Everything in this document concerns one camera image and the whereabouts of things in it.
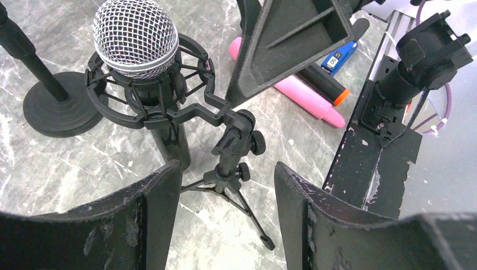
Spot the black microphone orange end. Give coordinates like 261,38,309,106
296,63,350,106

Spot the blue black stapler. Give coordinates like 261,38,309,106
321,18,370,76

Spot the black round-base shock-mount stand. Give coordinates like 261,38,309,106
1,6,103,138

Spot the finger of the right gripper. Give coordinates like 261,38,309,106
226,0,354,107

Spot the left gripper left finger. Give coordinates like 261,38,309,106
1,160,182,269

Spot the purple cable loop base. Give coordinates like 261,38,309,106
409,0,453,136

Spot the pink microphone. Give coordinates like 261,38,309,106
228,36,347,129

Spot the black tripod microphone stand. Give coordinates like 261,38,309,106
85,34,275,250

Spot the grey-head microphone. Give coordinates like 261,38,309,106
92,0,192,172

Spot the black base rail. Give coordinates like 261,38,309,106
322,10,474,221

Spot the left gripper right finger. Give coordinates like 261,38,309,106
274,162,476,269

